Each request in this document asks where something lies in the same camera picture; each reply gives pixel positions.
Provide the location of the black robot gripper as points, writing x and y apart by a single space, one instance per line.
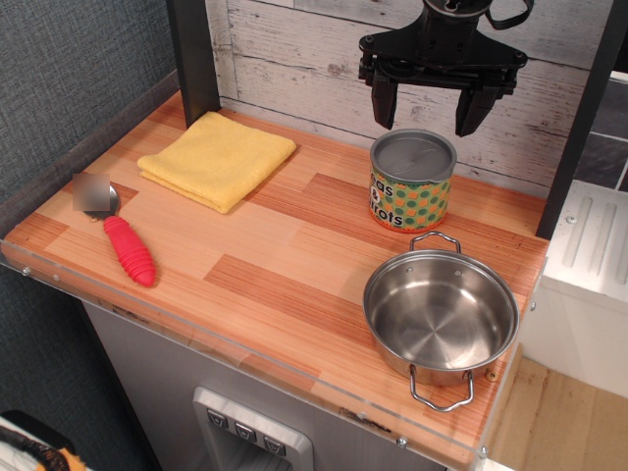
443 48

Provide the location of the red handled metal scoop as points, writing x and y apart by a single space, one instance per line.
102 203

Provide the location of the silver dispenser button panel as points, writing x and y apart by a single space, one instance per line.
240 438

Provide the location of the white toy sink unit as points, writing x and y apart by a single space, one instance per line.
576 323

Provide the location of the peas and carrots can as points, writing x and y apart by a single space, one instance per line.
410 180

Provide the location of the dark upright post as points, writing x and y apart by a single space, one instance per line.
611 41
191 36

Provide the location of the yellow cloth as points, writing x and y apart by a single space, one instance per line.
217 161

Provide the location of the dark right upright post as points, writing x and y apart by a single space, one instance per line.
611 41

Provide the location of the stainless steel pot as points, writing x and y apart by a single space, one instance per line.
441 319

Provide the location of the dark left upright post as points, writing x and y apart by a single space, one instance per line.
191 36

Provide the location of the black and orange object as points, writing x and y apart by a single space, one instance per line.
29 444

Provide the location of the grey toy fridge cabinet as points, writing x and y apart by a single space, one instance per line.
160 377

